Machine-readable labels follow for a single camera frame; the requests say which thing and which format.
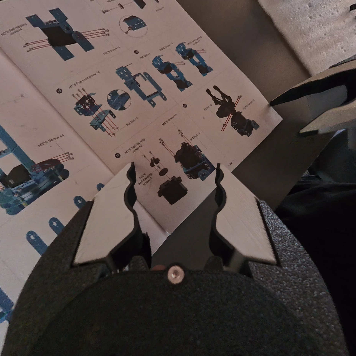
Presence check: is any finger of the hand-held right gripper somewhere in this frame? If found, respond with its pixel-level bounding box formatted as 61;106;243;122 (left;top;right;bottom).
299;101;356;135
269;54;356;112

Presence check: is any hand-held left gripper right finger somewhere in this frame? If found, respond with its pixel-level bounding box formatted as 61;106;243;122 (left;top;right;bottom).
211;163;278;265

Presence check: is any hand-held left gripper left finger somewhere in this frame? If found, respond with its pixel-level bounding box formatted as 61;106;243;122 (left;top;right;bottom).
73;162;146;265

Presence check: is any white instruction booklet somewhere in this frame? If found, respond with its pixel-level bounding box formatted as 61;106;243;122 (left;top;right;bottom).
0;0;283;332

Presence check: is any white foam sheet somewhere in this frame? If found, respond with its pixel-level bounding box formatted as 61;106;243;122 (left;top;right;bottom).
257;0;356;76

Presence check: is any person's dark clothing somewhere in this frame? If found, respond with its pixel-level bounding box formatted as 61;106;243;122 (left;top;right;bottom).
275;125;356;320

